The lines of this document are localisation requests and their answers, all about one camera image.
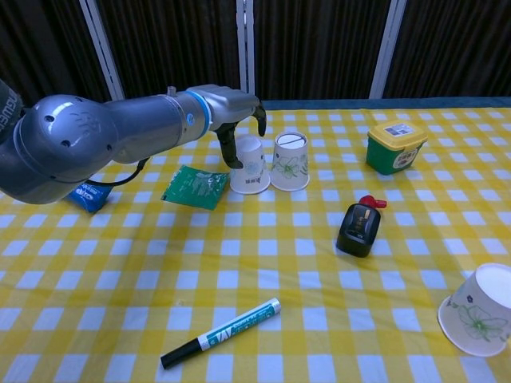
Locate white paper cup green flower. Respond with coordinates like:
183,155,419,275
438,263,511,357

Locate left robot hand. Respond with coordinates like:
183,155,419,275
207,83,267,171

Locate white paper cup blue print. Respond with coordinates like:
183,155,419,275
229,134,271,195

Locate dark sauce bottle red cap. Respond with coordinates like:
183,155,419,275
335,195,388,259

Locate green foil sachet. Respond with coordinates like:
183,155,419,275
160,164,231,211

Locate upside-down floral paper cup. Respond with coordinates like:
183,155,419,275
270,131,311,192

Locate yellow white checkered tablecloth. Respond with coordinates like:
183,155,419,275
0,106,511,383

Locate green white marker pen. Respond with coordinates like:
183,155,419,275
160,297,282,369

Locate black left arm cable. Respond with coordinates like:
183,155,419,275
85,157,151,187

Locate green tub yellow lid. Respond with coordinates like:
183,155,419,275
366,122,429,176

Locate blue cookie packet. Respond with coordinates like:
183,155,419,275
66,182,113,213

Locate white partition post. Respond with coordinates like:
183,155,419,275
369,0,407,100
236,0,256,97
78,0,125,101

